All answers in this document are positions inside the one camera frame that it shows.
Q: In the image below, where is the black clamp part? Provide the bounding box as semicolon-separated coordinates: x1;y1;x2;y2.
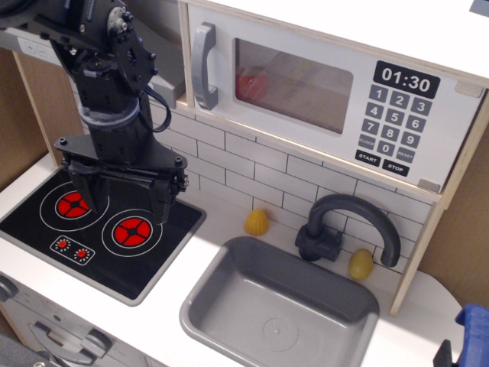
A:
432;339;458;367

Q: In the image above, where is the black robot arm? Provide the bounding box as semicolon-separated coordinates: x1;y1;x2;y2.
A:
1;1;188;224

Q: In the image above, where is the grey range hood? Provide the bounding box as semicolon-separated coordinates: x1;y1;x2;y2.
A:
1;19;186;109

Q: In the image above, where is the blue plastic object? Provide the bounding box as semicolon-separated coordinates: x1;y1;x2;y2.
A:
455;304;488;367

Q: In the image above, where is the yellow toy corn piece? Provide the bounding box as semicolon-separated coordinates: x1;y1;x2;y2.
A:
244;209;269;236

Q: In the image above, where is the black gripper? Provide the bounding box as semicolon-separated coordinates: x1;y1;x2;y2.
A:
55;136;188;224

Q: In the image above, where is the black toy stovetop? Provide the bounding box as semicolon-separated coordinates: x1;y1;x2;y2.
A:
1;169;206;307

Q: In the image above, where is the grey microwave door handle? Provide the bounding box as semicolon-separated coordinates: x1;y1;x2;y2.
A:
191;22;219;111

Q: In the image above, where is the grey toy sink basin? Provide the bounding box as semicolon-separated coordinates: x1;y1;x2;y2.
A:
180;237;380;366

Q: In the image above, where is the white toy microwave door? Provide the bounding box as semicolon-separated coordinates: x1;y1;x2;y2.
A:
188;5;484;193

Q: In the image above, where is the dark grey toy faucet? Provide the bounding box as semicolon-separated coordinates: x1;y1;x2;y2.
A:
294;193;402;268

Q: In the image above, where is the grey oven knob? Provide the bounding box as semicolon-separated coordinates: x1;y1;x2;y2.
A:
0;275;19;303

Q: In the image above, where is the red toy food in microwave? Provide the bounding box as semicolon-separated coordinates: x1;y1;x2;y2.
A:
235;73;268;100

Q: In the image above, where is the yellow toy lemon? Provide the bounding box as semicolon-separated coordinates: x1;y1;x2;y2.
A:
348;249;374;281

